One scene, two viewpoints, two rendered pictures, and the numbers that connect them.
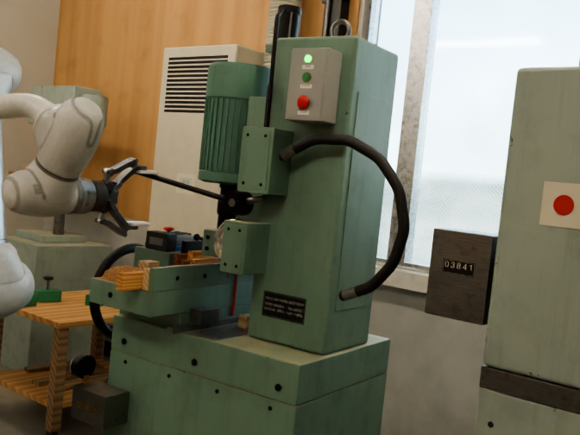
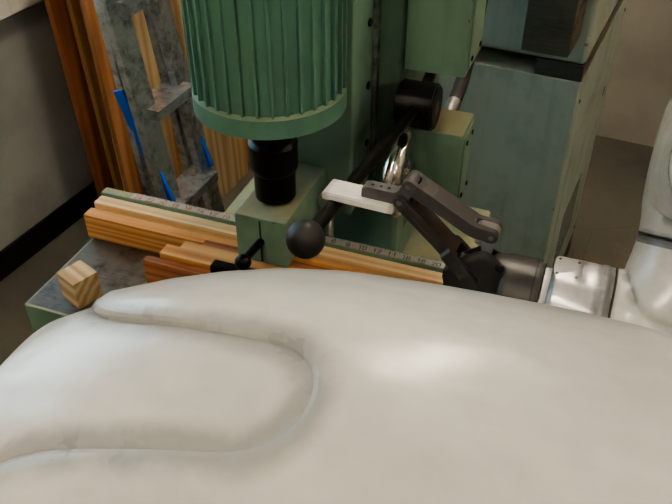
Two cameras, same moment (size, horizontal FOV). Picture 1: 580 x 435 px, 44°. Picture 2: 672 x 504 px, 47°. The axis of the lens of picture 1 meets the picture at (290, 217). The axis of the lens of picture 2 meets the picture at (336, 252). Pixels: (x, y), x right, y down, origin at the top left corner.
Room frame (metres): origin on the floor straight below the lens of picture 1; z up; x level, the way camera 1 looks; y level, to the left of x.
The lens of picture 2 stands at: (2.01, 0.97, 1.58)
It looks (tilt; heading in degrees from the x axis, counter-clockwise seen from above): 38 degrees down; 257
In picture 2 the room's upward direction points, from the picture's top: straight up
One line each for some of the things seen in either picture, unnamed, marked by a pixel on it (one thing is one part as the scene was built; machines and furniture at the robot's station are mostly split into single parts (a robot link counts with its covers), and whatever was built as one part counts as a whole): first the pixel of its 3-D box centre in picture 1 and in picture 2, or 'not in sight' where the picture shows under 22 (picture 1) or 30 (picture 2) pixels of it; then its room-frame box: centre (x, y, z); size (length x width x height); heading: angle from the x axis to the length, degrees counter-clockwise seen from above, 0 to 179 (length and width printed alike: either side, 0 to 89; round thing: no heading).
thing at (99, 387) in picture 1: (98, 404); not in sight; (1.76, 0.43, 0.58); 0.12 x 0.08 x 0.08; 56
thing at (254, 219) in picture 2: (230, 248); (285, 216); (1.89, 0.15, 0.99); 0.14 x 0.07 x 0.09; 56
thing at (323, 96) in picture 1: (313, 86); not in sight; (1.60, -0.02, 1.40); 0.10 x 0.06 x 0.16; 56
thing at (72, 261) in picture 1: (59, 226); not in sight; (4.06, 1.30, 0.79); 0.62 x 0.48 x 1.58; 50
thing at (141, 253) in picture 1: (167, 264); not in sight; (2.00, 0.33, 0.91); 0.15 x 0.14 x 0.09; 146
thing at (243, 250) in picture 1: (244, 247); (434, 157); (1.67, 0.10, 1.02); 0.09 x 0.07 x 0.12; 146
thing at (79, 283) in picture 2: not in sight; (79, 284); (2.16, 0.14, 0.92); 0.04 x 0.04 x 0.04; 35
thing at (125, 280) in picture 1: (214, 274); (301, 272); (1.87, 0.18, 0.92); 0.67 x 0.02 x 0.04; 146
